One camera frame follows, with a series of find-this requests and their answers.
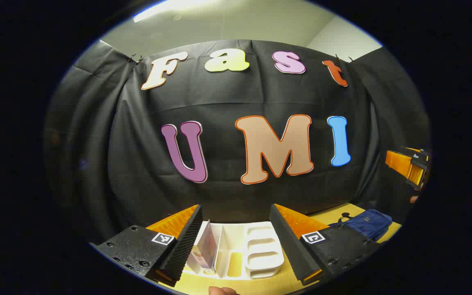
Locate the white plastic bookshelf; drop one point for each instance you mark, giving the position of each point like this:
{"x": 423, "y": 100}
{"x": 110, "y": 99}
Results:
{"x": 236, "y": 235}

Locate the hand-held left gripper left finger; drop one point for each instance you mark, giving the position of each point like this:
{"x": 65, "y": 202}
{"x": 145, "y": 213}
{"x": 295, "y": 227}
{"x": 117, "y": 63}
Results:
{"x": 182, "y": 241}

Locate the black backdrop cloth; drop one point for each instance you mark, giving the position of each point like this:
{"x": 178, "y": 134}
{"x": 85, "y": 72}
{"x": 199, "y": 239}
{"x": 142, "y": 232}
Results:
{"x": 219, "y": 94}

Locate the small metal clip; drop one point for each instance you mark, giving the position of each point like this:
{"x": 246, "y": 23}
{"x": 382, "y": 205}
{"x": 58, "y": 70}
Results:
{"x": 135, "y": 59}
{"x": 342, "y": 58}

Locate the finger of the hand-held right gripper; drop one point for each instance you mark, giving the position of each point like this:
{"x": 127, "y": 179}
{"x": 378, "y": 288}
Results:
{"x": 400, "y": 166}

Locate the blue schoolbag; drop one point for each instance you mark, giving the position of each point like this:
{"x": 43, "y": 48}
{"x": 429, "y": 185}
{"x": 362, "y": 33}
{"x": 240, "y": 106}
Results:
{"x": 367, "y": 223}

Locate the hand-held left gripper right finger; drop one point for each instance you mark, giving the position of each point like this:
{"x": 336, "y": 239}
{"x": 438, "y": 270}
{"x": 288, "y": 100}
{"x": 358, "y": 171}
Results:
{"x": 289, "y": 241}

